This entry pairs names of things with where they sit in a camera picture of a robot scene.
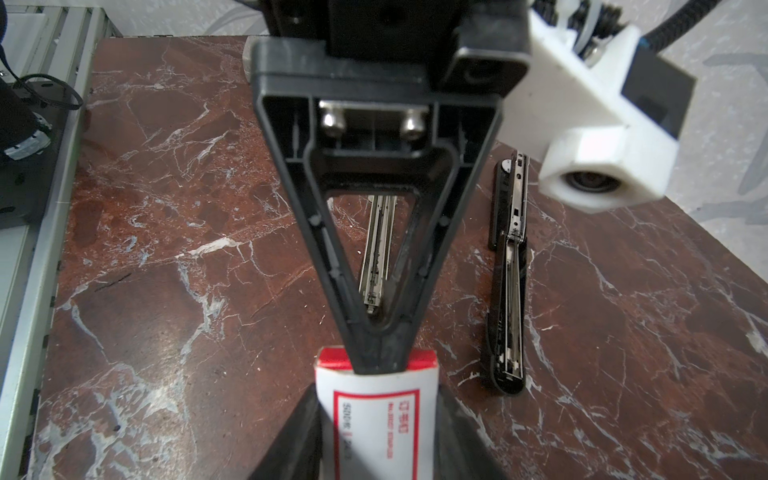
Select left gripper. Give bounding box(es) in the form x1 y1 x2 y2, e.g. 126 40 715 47
248 1 532 375

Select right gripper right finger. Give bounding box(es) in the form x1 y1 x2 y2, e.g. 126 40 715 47
434 385 507 480

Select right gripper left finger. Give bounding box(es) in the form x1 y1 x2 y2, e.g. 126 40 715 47
249 384 322 480

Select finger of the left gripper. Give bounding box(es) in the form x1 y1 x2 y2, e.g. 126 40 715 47
253 95 372 375

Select red white staple box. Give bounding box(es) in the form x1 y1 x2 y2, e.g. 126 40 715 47
315 346 439 480

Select white black stapler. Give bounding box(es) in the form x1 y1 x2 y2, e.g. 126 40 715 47
359 195 397 315

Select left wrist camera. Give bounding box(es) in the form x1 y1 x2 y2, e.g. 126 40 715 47
497 12 696 213

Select aluminium front rail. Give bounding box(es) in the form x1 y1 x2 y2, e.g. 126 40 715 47
1 1 117 479

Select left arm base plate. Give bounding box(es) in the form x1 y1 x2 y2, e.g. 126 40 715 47
1 81 68 229

